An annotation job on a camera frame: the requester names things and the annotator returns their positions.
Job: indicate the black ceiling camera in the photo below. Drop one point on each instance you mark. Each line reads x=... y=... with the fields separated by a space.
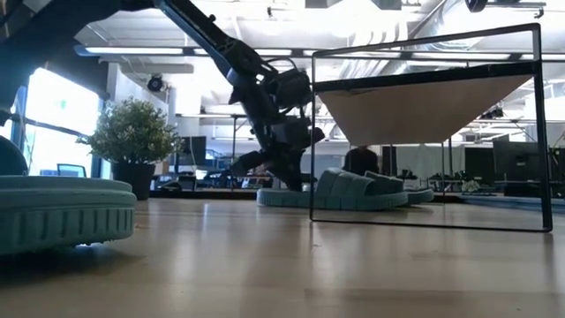
x=155 y=83

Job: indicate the black computer monitor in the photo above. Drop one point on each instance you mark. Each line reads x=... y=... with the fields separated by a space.
x=192 y=151
x=516 y=168
x=479 y=165

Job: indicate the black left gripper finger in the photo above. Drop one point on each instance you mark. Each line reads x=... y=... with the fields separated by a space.
x=284 y=174
x=298 y=172

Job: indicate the wooden shelf black metal frame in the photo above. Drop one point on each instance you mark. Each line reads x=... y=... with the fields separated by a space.
x=419 y=115

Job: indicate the person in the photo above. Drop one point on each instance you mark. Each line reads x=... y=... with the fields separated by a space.
x=361 y=162

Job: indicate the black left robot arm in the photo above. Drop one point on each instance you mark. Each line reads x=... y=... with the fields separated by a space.
x=212 y=40

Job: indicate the potted plant black pot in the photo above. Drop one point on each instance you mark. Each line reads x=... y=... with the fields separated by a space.
x=132 y=132

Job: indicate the long ceiling light bar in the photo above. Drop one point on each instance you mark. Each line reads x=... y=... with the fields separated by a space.
x=132 y=50

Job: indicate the green rubber slide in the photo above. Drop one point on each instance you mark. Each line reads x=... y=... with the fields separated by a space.
x=419 y=195
x=344 y=190
x=66 y=216

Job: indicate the laptop screen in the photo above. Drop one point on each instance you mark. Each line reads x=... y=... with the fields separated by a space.
x=70 y=171

